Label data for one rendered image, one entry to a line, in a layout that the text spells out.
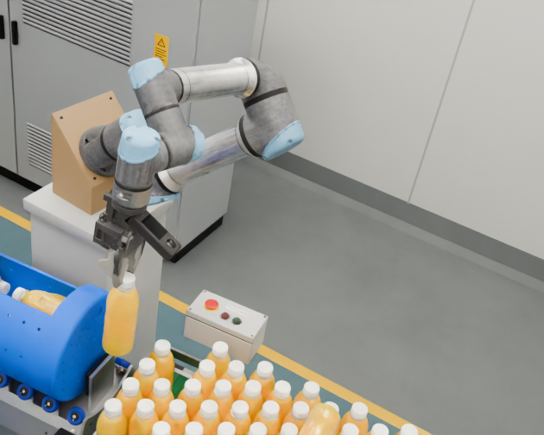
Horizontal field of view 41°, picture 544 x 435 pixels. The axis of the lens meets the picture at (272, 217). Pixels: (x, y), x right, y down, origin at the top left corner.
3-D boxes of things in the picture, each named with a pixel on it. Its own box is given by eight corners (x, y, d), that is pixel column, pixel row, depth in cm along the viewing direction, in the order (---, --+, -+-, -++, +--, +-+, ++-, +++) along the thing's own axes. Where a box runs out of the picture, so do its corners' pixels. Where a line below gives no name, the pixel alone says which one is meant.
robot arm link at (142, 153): (173, 138, 138) (138, 148, 132) (164, 185, 144) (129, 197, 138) (147, 119, 141) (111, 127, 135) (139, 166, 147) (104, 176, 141)
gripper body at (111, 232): (112, 228, 155) (120, 181, 149) (146, 245, 153) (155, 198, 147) (91, 244, 149) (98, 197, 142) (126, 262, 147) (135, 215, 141)
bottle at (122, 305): (135, 337, 169) (143, 275, 159) (130, 358, 163) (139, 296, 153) (104, 332, 168) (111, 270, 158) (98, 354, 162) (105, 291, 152)
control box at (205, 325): (199, 315, 206) (204, 287, 200) (262, 342, 201) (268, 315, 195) (182, 336, 198) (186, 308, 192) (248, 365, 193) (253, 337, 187)
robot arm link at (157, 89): (279, 44, 179) (149, 52, 139) (295, 85, 180) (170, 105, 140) (244, 62, 186) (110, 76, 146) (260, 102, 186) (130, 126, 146)
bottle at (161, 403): (174, 432, 184) (181, 383, 173) (162, 454, 178) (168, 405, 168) (149, 423, 185) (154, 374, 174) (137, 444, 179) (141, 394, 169)
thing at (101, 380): (105, 381, 190) (107, 349, 183) (113, 386, 190) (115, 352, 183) (83, 407, 182) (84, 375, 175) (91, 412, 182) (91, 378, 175)
